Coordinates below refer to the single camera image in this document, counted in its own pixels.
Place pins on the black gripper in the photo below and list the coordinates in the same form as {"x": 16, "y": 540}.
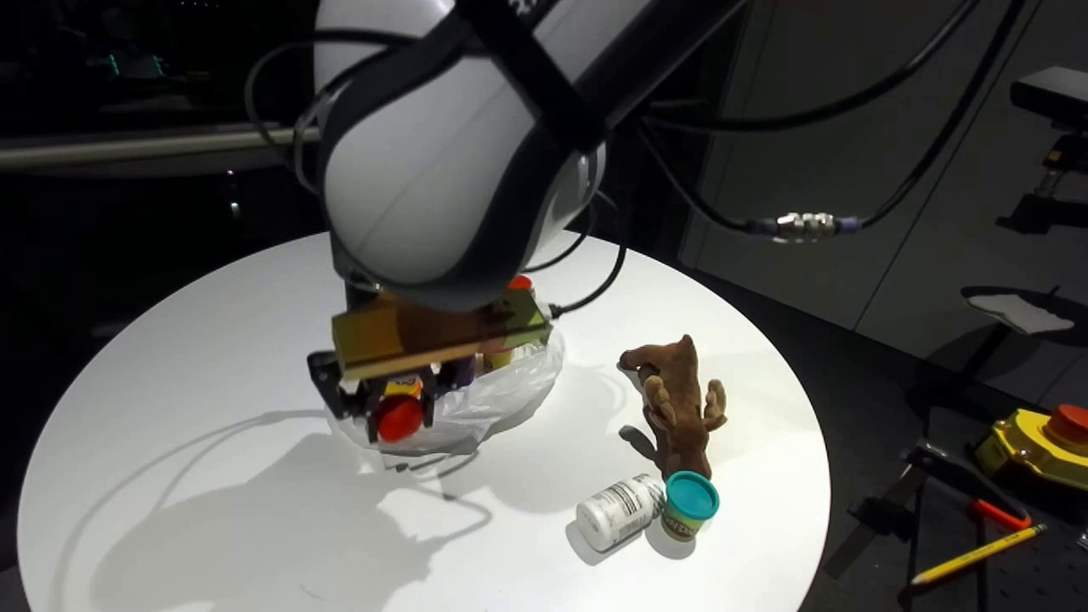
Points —
{"x": 341, "y": 377}

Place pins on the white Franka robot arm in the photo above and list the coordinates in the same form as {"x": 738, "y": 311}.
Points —
{"x": 455, "y": 138}

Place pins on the white plastic bag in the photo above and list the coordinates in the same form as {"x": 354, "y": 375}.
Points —
{"x": 499, "y": 392}

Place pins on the teal lid dough tub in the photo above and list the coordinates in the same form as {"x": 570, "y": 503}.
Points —
{"x": 693, "y": 498}

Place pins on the yellow pencil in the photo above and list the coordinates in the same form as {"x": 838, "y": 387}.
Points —
{"x": 973, "y": 554}

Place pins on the grey flat plate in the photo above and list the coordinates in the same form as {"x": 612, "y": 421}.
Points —
{"x": 1021, "y": 308}

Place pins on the yellow emergency stop box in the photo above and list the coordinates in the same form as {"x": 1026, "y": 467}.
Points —
{"x": 1038, "y": 443}

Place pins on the black equipment stand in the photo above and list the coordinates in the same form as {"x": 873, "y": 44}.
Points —
{"x": 1055, "y": 88}

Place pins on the yellow wrist camera mount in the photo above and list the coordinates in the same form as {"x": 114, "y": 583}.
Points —
{"x": 431, "y": 341}

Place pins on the grey horizontal window rail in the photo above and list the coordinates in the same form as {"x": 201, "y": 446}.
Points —
{"x": 136, "y": 143}

